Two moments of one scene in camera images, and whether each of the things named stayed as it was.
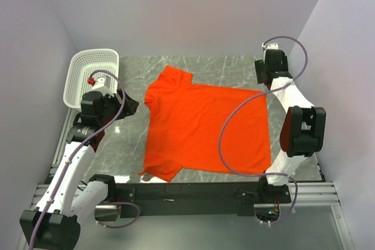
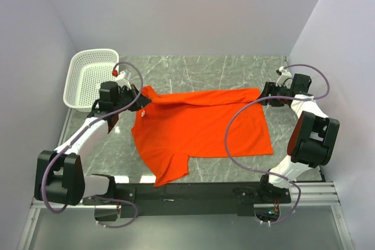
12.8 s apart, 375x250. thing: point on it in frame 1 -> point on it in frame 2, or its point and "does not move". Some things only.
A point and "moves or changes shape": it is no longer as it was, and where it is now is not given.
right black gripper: [260, 68] -> [270, 88]
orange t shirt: [185, 123] moves or changes shape
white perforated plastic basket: [89, 65] does not move
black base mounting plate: [177, 199] does not move
